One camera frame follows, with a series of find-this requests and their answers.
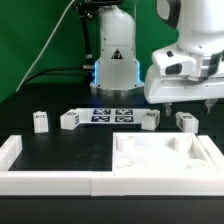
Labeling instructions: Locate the white base tag plate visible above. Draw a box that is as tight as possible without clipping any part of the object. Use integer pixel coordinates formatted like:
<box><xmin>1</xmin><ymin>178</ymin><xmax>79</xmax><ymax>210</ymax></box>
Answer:
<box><xmin>77</xmin><ymin>108</ymin><xmax>147</xmax><ymax>124</ymax></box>

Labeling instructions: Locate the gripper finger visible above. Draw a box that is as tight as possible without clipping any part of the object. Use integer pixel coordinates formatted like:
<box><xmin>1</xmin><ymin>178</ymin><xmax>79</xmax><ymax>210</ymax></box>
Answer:
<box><xmin>205</xmin><ymin>99</ymin><xmax>217</xmax><ymax>112</ymax></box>
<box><xmin>164</xmin><ymin>103</ymin><xmax>172</xmax><ymax>116</ymax></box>

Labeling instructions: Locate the white U-shaped obstacle fence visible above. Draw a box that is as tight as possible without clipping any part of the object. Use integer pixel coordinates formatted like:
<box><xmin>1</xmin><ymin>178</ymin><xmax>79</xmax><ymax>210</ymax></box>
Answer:
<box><xmin>0</xmin><ymin>135</ymin><xmax>224</xmax><ymax>196</ymax></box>

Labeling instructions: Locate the black cable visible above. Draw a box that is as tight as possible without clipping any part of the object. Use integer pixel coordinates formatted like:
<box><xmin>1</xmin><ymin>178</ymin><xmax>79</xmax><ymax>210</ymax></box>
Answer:
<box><xmin>24</xmin><ymin>67</ymin><xmax>86</xmax><ymax>86</ymax></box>

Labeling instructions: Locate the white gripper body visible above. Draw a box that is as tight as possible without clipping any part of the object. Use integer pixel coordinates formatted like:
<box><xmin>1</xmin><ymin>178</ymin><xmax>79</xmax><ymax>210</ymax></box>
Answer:
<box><xmin>144</xmin><ymin>63</ymin><xmax>224</xmax><ymax>104</ymax></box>

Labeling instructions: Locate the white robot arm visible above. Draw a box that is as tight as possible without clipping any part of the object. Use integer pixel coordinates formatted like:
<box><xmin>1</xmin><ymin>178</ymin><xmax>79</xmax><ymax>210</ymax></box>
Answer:
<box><xmin>90</xmin><ymin>0</ymin><xmax>224</xmax><ymax>107</ymax></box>

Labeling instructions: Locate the white cable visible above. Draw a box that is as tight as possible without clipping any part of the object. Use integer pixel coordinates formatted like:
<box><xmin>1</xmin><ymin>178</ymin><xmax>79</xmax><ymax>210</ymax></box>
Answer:
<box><xmin>15</xmin><ymin>0</ymin><xmax>78</xmax><ymax>93</ymax></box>

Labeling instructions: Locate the white square tabletop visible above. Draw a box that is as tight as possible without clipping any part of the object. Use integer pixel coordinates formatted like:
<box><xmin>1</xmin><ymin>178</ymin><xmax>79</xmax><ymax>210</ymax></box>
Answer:
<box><xmin>112</xmin><ymin>132</ymin><xmax>218</xmax><ymax>176</ymax></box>

